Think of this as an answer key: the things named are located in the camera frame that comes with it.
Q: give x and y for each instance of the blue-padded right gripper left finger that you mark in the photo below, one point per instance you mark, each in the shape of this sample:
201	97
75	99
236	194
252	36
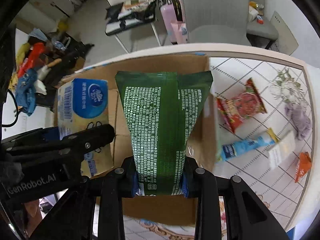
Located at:
118	184

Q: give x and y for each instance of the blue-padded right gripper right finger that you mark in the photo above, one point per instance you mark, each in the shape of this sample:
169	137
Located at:
201	184

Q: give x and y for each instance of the blue tube packet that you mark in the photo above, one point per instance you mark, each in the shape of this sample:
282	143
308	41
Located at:
238	148

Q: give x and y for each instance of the red snack packet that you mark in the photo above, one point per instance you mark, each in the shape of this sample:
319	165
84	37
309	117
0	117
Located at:
242	106

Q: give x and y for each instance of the green wipes pack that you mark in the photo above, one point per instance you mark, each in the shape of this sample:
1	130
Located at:
161	110

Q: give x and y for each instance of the white cigarette carton box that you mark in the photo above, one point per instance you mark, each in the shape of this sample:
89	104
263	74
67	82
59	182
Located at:
282	149

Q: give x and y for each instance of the orange snack packet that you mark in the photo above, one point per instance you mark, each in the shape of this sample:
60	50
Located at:
303	166

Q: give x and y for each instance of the purple plush toy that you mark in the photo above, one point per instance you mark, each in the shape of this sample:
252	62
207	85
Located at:
300	120

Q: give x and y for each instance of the blue yellow tissue pack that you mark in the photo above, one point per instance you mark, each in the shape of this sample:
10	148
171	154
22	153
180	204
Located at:
83	104

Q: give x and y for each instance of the pile of colourful clothes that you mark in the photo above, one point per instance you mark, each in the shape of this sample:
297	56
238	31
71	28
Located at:
32	66

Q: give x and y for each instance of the patterned table mat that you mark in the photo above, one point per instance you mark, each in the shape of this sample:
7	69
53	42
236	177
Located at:
276	186

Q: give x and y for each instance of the pink paper bag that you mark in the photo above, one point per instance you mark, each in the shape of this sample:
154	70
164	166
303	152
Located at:
180	32

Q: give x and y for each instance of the front grey chair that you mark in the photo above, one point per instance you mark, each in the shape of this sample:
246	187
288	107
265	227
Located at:
217	21

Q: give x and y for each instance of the pink suitcase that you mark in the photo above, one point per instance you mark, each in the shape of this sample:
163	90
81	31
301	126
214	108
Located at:
171	11

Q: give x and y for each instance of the white padded chair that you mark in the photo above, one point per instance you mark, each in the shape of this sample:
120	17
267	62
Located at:
123	15

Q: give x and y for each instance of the white board against wall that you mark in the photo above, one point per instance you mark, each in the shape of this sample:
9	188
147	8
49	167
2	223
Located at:
286	42

